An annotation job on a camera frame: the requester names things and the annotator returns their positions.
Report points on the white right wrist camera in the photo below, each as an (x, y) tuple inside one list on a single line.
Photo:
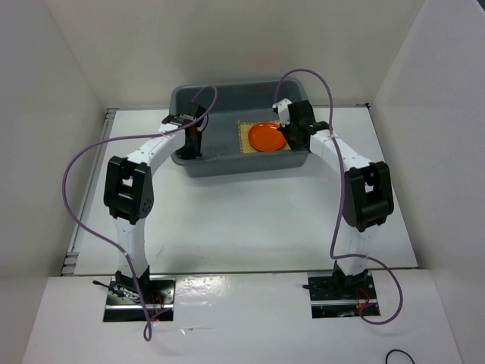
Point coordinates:
[(281, 108)]

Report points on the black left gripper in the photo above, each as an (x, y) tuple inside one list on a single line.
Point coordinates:
[(192, 154)]

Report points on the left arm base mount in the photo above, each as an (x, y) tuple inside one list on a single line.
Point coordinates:
[(123, 305)]

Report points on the orange plastic bowl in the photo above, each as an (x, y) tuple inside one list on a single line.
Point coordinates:
[(266, 137)]

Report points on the yellow woven bamboo mat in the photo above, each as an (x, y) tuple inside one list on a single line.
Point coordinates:
[(243, 129)]

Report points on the grey plastic bin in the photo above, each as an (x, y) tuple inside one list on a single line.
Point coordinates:
[(242, 102)]

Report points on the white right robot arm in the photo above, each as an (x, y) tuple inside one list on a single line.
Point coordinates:
[(366, 190)]

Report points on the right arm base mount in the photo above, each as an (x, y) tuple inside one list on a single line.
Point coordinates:
[(329, 300)]

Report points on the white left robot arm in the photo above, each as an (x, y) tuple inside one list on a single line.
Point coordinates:
[(129, 193)]

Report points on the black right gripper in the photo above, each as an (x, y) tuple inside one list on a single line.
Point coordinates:
[(293, 145)]

